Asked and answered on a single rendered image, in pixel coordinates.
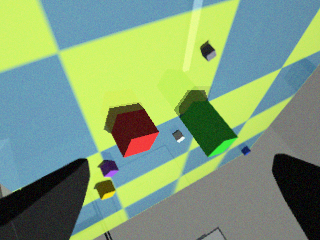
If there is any green block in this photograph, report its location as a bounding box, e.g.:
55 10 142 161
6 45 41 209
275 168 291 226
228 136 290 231
193 118 238 157
180 101 222 136

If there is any small yellow block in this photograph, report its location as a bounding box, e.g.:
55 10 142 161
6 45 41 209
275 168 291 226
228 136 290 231
97 180 116 200

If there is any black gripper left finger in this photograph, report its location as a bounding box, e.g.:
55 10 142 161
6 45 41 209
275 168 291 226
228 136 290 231
0 158 91 240

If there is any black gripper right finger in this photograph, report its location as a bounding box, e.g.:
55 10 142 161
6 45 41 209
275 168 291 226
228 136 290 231
272 153 320 240

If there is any red block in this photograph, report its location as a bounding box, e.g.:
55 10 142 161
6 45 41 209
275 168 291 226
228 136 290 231
111 109 159 158

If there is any small blue block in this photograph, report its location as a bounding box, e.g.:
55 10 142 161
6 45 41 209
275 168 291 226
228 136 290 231
241 147 251 156

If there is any small purple cube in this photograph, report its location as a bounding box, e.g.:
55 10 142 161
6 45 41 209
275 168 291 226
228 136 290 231
99 161 119 178

